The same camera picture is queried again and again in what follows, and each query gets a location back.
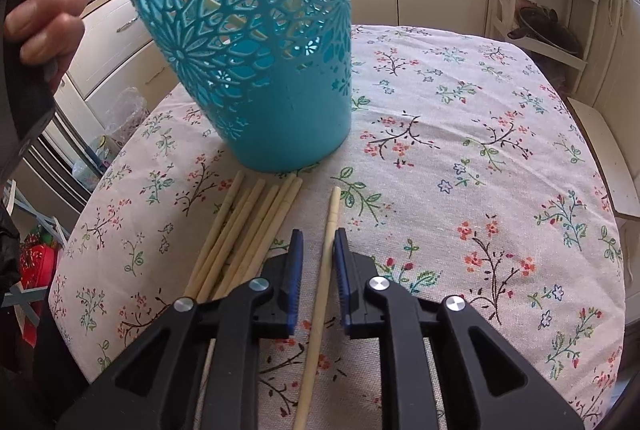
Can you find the floral tablecloth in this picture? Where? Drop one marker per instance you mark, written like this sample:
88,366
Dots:
450,210

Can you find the person's left hand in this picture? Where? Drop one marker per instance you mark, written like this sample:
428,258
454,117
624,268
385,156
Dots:
50,19

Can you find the teal cutout plastic basket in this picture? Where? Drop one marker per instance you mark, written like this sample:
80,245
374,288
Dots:
280,109

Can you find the dark pan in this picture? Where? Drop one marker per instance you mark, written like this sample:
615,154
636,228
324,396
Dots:
545,29

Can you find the cream cabinet with wide drawers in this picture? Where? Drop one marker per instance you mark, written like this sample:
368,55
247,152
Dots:
100,54

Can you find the floral bin with plastic bag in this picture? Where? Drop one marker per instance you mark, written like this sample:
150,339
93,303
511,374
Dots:
127,114

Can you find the red container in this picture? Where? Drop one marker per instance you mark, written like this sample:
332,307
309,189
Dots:
37,260

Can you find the bunch of chopsticks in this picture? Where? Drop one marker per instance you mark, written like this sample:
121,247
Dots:
235,235

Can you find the white bench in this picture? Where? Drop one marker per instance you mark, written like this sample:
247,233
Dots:
600,144

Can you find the cream cabinet with small drawers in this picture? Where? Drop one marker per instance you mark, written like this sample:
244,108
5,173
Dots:
620,39

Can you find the pale wooden chopstick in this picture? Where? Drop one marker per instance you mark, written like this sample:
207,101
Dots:
327,235

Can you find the light blue frame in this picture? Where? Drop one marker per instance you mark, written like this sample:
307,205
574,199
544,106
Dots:
30,295

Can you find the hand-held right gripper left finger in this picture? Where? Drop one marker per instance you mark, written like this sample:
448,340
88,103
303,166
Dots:
295,270

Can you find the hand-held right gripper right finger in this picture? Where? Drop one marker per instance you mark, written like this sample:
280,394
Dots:
341,280

